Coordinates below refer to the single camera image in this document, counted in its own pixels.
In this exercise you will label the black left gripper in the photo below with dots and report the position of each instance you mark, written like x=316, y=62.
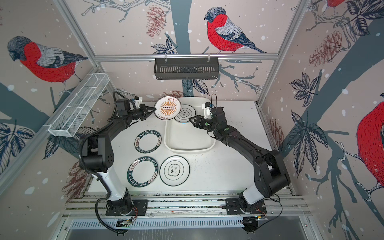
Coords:
x=144, y=110

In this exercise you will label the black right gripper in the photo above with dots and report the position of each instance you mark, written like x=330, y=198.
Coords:
x=200, y=124

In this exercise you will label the white flower plate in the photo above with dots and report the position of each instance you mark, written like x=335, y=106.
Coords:
x=187, y=112
x=174, y=171

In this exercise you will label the orange sunburst plate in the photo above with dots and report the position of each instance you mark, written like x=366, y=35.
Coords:
x=167, y=108

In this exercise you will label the green rim plate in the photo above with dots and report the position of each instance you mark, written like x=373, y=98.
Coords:
x=148, y=141
x=142, y=172

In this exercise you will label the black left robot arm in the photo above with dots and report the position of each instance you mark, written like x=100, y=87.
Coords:
x=96, y=155

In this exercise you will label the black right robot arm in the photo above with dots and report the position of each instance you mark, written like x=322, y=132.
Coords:
x=270, y=172

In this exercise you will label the white plastic bin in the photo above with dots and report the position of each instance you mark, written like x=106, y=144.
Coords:
x=184, y=138

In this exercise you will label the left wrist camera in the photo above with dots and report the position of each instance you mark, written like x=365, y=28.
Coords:
x=138, y=101

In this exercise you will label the black hanging wire basket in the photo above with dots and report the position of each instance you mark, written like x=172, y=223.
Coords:
x=186, y=69

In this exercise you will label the horizontal aluminium frame bar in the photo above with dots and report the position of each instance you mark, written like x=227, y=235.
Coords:
x=148, y=58

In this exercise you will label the white mesh wall shelf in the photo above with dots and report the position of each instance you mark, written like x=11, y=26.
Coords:
x=81, y=103

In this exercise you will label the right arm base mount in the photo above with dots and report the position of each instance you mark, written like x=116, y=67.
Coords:
x=241, y=207

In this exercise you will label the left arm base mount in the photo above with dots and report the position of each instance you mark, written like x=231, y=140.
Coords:
x=132, y=208

